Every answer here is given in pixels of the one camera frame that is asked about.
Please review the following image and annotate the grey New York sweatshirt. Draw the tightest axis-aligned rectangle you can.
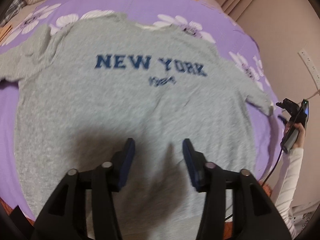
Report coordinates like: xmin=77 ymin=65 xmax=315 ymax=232
xmin=1 ymin=13 xmax=272 ymax=239

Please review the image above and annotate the person right hand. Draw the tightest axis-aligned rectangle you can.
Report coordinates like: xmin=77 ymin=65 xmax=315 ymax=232
xmin=284 ymin=122 xmax=306 ymax=148

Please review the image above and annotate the purple floral bed sheet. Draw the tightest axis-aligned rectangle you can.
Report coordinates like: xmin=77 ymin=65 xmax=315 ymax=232
xmin=1 ymin=0 xmax=277 ymax=219

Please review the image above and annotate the folded orange garment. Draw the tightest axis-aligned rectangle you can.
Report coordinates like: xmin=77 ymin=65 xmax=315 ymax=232
xmin=0 ymin=25 xmax=12 ymax=42

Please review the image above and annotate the plaid grey pillow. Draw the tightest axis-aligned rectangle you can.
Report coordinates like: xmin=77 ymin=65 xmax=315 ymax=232
xmin=0 ymin=0 xmax=26 ymax=27

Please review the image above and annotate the black cable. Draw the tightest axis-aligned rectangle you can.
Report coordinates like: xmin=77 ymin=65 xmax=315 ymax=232
xmin=224 ymin=100 xmax=307 ymax=222

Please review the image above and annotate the white wall power strip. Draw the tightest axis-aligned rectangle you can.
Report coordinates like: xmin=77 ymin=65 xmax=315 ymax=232
xmin=298 ymin=49 xmax=320 ymax=90

